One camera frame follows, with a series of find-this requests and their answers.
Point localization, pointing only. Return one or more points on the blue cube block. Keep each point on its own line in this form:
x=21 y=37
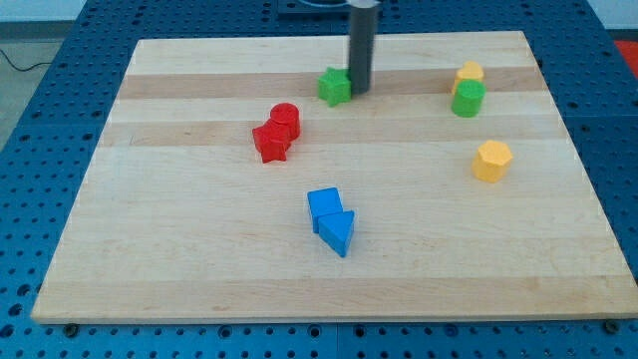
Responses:
x=323 y=202

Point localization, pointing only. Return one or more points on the red cylinder block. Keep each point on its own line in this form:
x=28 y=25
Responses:
x=285 y=120

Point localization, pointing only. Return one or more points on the red star block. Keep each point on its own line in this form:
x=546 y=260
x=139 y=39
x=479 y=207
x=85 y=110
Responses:
x=272 y=140

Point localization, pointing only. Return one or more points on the blue triangle block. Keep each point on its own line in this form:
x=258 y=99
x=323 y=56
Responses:
x=336 y=230

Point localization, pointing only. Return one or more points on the yellow hexagon block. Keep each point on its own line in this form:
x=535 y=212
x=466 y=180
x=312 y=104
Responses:
x=492 y=161

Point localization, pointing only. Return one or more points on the wooden board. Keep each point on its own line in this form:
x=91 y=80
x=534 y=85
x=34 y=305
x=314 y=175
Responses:
x=223 y=190

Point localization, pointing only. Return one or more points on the green cylinder block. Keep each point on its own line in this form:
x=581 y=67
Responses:
x=468 y=98

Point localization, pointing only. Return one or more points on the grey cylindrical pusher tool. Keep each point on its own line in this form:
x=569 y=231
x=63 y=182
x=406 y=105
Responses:
x=363 y=20

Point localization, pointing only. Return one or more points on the yellow heart block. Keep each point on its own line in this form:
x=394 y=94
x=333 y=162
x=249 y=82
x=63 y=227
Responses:
x=470 y=70

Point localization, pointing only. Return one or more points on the green star block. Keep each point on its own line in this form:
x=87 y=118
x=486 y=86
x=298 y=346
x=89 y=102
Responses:
x=334 y=87

